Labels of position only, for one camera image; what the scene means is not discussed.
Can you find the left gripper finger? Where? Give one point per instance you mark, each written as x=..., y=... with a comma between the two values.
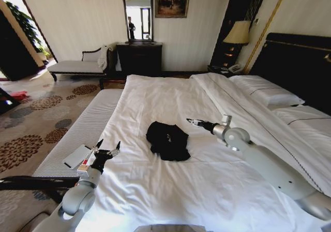
x=116, y=150
x=99, y=146

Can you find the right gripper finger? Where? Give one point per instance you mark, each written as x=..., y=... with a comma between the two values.
x=197, y=124
x=192, y=119

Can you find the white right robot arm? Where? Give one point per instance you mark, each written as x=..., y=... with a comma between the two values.
x=269, y=164

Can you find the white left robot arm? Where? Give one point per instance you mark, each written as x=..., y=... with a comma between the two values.
x=77, y=195

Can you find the white ribbed bed bench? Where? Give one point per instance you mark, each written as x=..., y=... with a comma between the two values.
x=85, y=128

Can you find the white bed sheet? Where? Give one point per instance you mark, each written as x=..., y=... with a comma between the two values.
x=165, y=180

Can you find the white paper sheet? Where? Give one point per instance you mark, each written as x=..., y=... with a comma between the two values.
x=76, y=156

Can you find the black crumpled garment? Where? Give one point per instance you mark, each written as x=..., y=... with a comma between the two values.
x=168, y=141

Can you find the white folded duvet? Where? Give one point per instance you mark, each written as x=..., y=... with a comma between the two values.
x=248, y=107

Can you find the dark nightstand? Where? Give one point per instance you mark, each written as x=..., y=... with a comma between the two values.
x=217, y=70

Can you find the white desk telephone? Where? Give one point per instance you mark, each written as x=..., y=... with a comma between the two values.
x=234, y=68

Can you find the white pillow with dark stripe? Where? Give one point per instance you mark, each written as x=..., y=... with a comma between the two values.
x=269, y=90
x=307, y=120

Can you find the dark wooden dresser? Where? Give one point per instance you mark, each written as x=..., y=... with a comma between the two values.
x=139, y=57

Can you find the white upholstered chaise longue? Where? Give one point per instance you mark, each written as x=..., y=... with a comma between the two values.
x=77, y=66

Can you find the white cloth on chaise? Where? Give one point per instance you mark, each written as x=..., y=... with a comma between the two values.
x=103, y=58

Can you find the red item on floor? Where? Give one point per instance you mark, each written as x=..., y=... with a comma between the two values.
x=19, y=94

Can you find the robot front shell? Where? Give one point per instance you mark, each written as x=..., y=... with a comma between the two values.
x=170, y=228

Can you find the table lamp with cream shade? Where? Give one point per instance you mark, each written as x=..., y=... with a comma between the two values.
x=238, y=32

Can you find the dark object with screen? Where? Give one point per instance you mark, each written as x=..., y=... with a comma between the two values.
x=7, y=101

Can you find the person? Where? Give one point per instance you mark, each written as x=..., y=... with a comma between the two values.
x=131, y=27

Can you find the dark wooden headboard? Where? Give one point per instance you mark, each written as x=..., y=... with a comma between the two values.
x=297, y=61

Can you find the dark framed mirror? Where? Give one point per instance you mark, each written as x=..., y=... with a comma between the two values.
x=138, y=14

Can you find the framed painting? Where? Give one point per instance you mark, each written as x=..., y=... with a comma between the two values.
x=172, y=0

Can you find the dark wardrobe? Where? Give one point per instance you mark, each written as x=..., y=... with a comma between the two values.
x=13, y=50

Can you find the green potted plant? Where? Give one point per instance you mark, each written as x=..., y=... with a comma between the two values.
x=26, y=27

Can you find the small wall thermostat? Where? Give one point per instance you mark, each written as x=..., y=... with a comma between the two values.
x=256, y=21

